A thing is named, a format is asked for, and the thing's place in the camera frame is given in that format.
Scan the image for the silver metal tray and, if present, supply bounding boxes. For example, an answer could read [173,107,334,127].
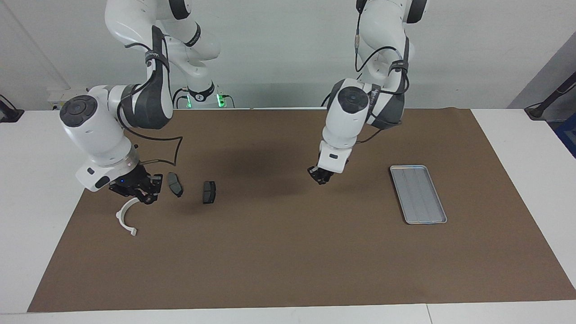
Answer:
[389,165,448,225]

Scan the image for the long dark brake pad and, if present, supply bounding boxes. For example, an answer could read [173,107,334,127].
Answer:
[167,172,184,198]

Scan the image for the short dark brake pad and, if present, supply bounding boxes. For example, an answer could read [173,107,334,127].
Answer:
[202,180,217,205]

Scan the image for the brown table mat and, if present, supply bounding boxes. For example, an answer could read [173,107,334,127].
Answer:
[27,107,576,313]

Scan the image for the small black table clamp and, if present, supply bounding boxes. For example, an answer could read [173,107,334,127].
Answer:
[0,94,24,123]

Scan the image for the black stand with pole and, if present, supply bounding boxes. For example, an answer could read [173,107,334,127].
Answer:
[524,71,576,121]

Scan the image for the blue object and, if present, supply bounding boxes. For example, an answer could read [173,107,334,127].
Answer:
[554,112,576,158]

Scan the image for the white semicircular bracket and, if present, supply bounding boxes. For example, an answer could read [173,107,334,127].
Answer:
[115,198,141,237]

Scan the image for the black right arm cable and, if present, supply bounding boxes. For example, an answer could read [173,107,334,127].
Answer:
[117,101,184,166]

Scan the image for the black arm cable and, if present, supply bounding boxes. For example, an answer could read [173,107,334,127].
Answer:
[117,101,184,166]
[354,0,411,144]

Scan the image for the white wall socket box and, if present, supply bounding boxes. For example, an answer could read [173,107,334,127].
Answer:
[47,89,90,110]

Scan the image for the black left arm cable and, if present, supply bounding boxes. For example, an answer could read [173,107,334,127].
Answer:
[354,0,411,144]

